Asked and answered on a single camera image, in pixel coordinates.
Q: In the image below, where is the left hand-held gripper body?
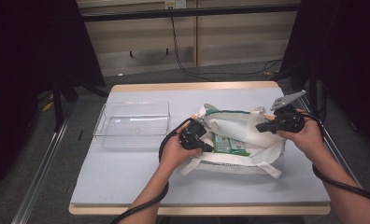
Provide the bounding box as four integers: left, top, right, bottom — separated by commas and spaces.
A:
178, 116, 208, 152

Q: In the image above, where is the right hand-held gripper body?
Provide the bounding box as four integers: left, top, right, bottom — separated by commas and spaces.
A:
269, 90, 307, 135

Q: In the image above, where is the green snack packet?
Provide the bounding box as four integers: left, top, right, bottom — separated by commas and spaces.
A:
211, 133, 232, 154
229, 137, 251, 157

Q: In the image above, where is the white canvas tote bag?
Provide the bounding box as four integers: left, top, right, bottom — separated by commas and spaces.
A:
178, 103, 288, 180

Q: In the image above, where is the person's left hand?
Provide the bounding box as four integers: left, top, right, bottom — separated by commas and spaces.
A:
159, 120, 204, 171

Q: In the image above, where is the person's right hand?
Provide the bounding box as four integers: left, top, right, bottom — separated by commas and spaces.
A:
276, 107, 327, 163

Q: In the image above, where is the clear plastic container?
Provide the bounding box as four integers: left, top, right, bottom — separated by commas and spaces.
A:
92, 101, 171, 149

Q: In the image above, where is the light blue table mat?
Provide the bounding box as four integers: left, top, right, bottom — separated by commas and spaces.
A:
70, 87, 331, 207

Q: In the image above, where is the black curtain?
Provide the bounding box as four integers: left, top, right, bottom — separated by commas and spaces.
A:
0, 0, 107, 197
279, 0, 370, 157

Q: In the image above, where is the black horizontal bar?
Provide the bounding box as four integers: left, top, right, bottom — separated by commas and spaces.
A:
79, 3, 301, 22

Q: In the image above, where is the black metal stand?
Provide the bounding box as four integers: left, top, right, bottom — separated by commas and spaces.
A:
50, 74, 66, 133

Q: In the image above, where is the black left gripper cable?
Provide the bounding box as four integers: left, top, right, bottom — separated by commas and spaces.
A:
109, 117, 196, 224

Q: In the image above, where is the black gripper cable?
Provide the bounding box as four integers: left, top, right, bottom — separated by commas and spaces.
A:
299, 111, 370, 210
109, 117, 196, 224

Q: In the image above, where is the metal floor rail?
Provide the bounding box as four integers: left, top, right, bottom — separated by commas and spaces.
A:
10, 102, 78, 224
294, 90, 370, 224

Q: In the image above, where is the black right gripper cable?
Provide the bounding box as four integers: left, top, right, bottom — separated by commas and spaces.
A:
299, 111, 370, 210

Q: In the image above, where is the black wall cable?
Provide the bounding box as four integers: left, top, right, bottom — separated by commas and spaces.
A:
169, 17, 284, 82

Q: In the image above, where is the white wall socket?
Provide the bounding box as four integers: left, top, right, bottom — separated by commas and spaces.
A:
164, 0, 187, 9

